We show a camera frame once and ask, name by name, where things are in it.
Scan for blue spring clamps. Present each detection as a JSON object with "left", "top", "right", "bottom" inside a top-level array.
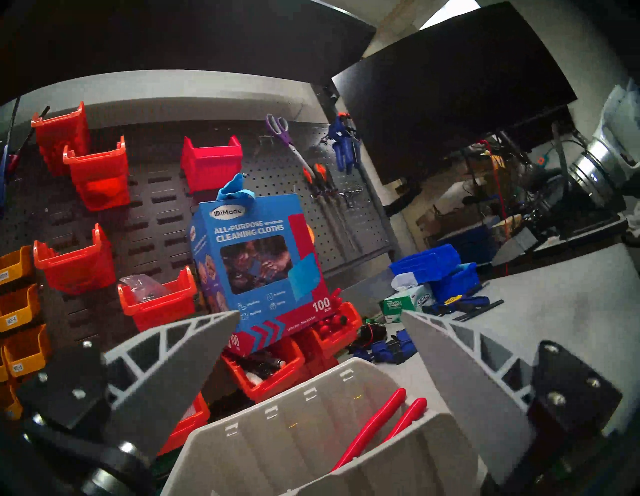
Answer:
[{"left": 327, "top": 114, "right": 362, "bottom": 173}]

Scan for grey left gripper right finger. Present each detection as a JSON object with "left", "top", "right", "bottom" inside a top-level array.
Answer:
[{"left": 401, "top": 310, "right": 623, "bottom": 483}]

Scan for yellow bin labelled M4 HEX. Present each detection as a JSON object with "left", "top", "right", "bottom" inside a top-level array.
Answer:
[{"left": 0, "top": 380, "right": 23, "bottom": 421}]

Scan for plain blue bar clamp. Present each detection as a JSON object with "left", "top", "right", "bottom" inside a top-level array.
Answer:
[{"left": 352, "top": 330, "right": 418, "bottom": 363}]

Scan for grey perforated pegboard panel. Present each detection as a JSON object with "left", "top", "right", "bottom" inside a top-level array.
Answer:
[{"left": 240, "top": 122, "right": 396, "bottom": 273}]

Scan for yellow bin labelled M3-4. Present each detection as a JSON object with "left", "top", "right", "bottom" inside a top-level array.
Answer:
[{"left": 0, "top": 284, "right": 41, "bottom": 333}]

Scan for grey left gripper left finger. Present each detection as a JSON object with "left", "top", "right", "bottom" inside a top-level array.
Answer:
[{"left": 17, "top": 310, "right": 242, "bottom": 461}]

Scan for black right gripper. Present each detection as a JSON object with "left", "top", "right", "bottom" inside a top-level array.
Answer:
[{"left": 491, "top": 170, "right": 626, "bottom": 267}]

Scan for orange black screwdriver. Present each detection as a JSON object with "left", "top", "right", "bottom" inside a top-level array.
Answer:
[
  {"left": 301, "top": 167, "right": 346, "bottom": 241},
  {"left": 314, "top": 164, "right": 353, "bottom": 248}
]

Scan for yellow bin labelled M3X6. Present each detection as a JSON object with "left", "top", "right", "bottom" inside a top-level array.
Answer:
[{"left": 0, "top": 246, "right": 35, "bottom": 286}]

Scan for blue cleaning cloths box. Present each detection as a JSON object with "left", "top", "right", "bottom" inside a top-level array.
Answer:
[{"left": 187, "top": 194, "right": 337, "bottom": 358}]

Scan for blue bar clamp yellow label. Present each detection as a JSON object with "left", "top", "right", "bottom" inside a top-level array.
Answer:
[{"left": 422, "top": 295, "right": 505, "bottom": 321}]

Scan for dark blue equipment case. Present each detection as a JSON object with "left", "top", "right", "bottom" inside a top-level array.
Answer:
[{"left": 440, "top": 225, "right": 501, "bottom": 266}]

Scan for green white Kimtech wipes box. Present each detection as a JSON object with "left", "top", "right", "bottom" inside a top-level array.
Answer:
[{"left": 382, "top": 272, "right": 436, "bottom": 323}]

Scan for red plastic parts bin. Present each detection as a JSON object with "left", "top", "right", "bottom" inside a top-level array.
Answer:
[
  {"left": 62, "top": 136, "right": 132, "bottom": 212},
  {"left": 300, "top": 287, "right": 363, "bottom": 358},
  {"left": 33, "top": 223, "right": 117, "bottom": 295},
  {"left": 181, "top": 135, "right": 243, "bottom": 193},
  {"left": 222, "top": 337, "right": 306, "bottom": 403},
  {"left": 118, "top": 266, "right": 198, "bottom": 332},
  {"left": 31, "top": 101, "right": 91, "bottom": 176},
  {"left": 157, "top": 392, "right": 211, "bottom": 456}
]

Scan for dark louvered bin panel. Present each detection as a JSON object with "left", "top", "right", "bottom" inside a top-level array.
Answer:
[{"left": 0, "top": 125, "right": 281, "bottom": 351}]

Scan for clear plastic parts bag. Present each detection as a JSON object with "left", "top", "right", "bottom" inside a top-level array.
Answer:
[{"left": 120, "top": 274, "right": 171, "bottom": 303}]

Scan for blue microfiber cloth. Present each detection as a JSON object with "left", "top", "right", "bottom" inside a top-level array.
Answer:
[{"left": 217, "top": 172, "right": 257, "bottom": 202}]

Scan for black circuit board device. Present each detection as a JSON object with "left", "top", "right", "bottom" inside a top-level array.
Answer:
[{"left": 350, "top": 317, "right": 388, "bottom": 351}]

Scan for red-handled pliers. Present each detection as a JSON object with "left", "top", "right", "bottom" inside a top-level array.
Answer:
[{"left": 331, "top": 387, "right": 428, "bottom": 473}]

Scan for black monitor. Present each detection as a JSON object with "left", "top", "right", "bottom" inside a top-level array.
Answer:
[{"left": 332, "top": 0, "right": 578, "bottom": 186}]

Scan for black overhead panel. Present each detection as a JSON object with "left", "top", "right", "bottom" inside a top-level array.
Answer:
[{"left": 0, "top": 0, "right": 377, "bottom": 101}]

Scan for blue plastic bin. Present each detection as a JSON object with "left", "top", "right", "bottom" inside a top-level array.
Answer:
[
  {"left": 389, "top": 244, "right": 462, "bottom": 285},
  {"left": 430, "top": 262, "right": 481, "bottom": 303}
]

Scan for purple-handled scissors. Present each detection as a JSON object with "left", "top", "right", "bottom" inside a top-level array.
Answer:
[{"left": 265, "top": 114, "right": 317, "bottom": 181}]

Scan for beige plastic storage bin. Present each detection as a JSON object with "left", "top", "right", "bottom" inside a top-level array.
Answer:
[{"left": 160, "top": 357, "right": 488, "bottom": 496}]

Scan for yellow bin labelled M3-6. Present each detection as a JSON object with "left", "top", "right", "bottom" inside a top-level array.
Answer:
[{"left": 2, "top": 324, "right": 51, "bottom": 378}]

